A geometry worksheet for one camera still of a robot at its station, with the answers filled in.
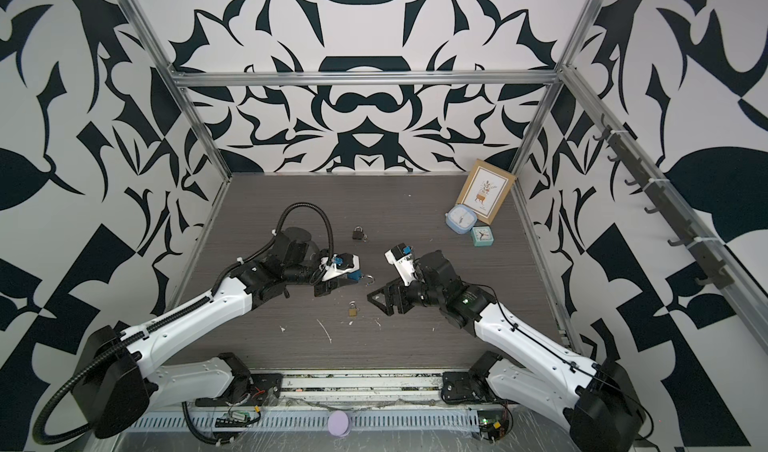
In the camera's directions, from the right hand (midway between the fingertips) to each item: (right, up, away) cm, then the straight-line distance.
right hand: (379, 291), depth 73 cm
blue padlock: (-5, +4, +1) cm, 6 cm away
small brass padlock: (-8, -9, +14) cm, 19 cm away
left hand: (-6, +7, +3) cm, 10 cm away
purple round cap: (-8, -25, -10) cm, 28 cm away
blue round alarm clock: (+28, +16, +31) cm, 45 cm away
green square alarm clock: (+34, +11, +28) cm, 45 cm away
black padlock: (-8, +11, +32) cm, 35 cm away
